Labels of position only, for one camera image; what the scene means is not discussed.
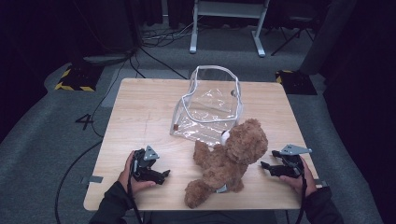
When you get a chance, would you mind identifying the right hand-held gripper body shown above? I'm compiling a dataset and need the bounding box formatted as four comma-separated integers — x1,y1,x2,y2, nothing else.
279,144,313,179

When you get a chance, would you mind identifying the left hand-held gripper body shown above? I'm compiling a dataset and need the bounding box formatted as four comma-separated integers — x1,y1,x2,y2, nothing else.
132,145,161,182

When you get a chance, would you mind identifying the brown teddy bear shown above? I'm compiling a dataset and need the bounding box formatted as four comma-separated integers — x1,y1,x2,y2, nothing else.
184,118,269,209

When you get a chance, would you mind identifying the clear plastic bag white trim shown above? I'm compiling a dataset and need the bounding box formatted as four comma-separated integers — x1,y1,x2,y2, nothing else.
169,64,244,147

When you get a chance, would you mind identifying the person's left hand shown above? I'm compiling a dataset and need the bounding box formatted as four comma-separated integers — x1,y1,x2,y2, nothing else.
118,150,157,195

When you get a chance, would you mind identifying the person's right hand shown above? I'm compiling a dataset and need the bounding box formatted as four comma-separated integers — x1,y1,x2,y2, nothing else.
278,155,318,198

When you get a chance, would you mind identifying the grey tape strip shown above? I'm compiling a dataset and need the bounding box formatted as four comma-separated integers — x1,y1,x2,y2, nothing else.
80,175,104,185

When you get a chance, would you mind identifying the black yellow striped floor base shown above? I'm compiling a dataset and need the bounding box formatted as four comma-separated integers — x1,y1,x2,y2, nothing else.
54,63,105,92
275,69,318,96

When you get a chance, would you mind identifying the black tripod stand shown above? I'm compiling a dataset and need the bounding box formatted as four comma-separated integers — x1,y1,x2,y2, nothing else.
270,13,316,58

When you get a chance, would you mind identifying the grey curtain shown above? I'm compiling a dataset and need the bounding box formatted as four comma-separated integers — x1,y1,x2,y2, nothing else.
299,0,358,76

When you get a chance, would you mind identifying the left hand-held gripper cable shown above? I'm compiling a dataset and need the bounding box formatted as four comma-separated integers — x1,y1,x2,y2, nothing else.
126,157,144,224

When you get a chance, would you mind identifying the hand-held gripper cable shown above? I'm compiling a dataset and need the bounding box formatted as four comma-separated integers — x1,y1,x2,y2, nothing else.
293,166,309,224
126,157,144,224

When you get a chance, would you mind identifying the right hand-held gripper cable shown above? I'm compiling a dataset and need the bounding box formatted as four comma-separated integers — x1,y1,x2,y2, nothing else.
293,166,309,224

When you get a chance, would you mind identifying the long black floor cable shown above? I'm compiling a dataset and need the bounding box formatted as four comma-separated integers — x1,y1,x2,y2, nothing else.
54,52,139,224

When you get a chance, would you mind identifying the grey stand base plate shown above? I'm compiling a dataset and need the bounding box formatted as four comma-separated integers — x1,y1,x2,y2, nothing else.
81,53,134,67

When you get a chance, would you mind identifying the bundle of floor cables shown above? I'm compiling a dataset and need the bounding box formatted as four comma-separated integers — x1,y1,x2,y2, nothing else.
140,17,204,49

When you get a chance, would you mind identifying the white metal desk frame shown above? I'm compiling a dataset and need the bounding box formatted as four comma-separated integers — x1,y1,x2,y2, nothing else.
189,0,271,58

